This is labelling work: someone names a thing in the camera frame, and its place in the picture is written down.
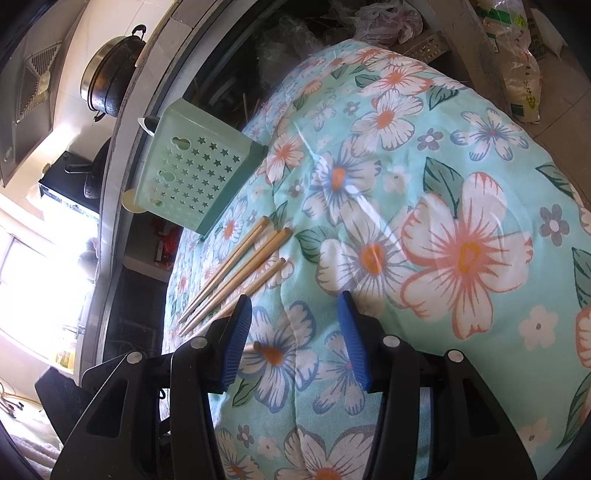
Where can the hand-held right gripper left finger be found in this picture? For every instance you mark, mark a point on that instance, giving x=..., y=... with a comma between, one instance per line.
x=238, y=341

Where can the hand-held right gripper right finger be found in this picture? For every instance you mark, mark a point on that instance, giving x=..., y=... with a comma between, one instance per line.
x=353, y=341

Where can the cream plastic spoon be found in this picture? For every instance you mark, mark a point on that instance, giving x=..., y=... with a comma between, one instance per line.
x=131, y=201

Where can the green star-cutout utensil holder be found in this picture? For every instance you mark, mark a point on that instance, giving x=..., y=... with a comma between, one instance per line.
x=194, y=170

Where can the red snack packets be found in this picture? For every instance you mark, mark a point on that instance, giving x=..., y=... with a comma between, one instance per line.
x=166, y=240

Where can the floral turquoise blanket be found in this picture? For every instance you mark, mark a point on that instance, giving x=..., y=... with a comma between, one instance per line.
x=438, y=161

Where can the black wok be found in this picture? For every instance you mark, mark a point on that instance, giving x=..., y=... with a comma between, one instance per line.
x=94, y=180

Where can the black appliance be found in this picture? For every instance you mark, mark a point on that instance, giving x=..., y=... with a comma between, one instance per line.
x=60, y=184

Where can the black cooking pot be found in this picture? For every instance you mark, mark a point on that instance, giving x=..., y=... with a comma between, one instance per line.
x=108, y=83

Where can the rice bag in clear plastic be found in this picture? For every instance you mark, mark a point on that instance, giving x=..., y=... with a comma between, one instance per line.
x=521, y=83

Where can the range hood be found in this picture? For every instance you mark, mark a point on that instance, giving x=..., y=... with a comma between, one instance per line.
x=27, y=106

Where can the purple plastic bag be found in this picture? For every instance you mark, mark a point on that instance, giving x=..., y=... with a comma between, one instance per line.
x=388, y=21

